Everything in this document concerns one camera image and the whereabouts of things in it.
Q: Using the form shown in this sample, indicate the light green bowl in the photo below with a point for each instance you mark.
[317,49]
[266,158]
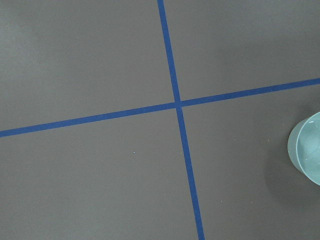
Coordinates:
[303,147]

